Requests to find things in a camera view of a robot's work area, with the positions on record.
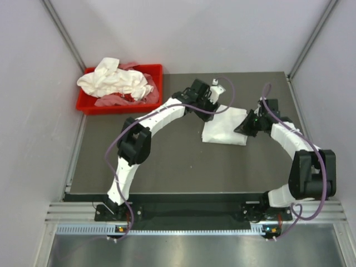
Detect white t shirt in bin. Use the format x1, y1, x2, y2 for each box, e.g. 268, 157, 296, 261
77, 57, 154, 101

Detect pink t shirt in bin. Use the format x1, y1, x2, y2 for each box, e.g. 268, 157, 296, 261
95, 62, 159, 107

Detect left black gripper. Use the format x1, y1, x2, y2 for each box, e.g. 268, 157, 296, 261
194, 92, 220, 123

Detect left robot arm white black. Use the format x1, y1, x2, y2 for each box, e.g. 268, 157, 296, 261
105, 79, 225, 221

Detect grey slotted cable duct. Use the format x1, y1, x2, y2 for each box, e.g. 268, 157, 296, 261
56, 224, 280, 236

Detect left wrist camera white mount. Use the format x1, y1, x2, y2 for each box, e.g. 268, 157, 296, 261
208, 79, 225, 104

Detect corner aluminium post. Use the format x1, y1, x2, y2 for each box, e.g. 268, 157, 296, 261
286, 0, 340, 83
40, 0, 86, 72

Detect purple cable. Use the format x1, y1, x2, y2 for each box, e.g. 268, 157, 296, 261
263, 82, 329, 241
104, 77, 236, 243

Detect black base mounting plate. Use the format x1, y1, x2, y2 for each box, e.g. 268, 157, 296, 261
93, 200, 293, 224

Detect red plastic bin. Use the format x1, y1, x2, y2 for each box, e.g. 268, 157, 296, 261
76, 64, 164, 115

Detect right corner aluminium post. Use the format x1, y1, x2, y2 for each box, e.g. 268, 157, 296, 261
286, 0, 340, 83

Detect left corner aluminium post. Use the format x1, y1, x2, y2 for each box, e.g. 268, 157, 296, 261
40, 0, 86, 72

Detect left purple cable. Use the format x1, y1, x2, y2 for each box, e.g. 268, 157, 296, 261
104, 77, 236, 243

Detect white t shirt with print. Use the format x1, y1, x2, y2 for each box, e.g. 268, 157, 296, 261
201, 107, 248, 146

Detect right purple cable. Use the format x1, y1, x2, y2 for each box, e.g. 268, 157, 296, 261
263, 82, 329, 241

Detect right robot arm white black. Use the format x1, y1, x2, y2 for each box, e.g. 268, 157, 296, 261
234, 98, 337, 221

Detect aluminium extrusion rail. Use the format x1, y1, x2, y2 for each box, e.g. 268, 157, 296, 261
45, 202, 96, 223

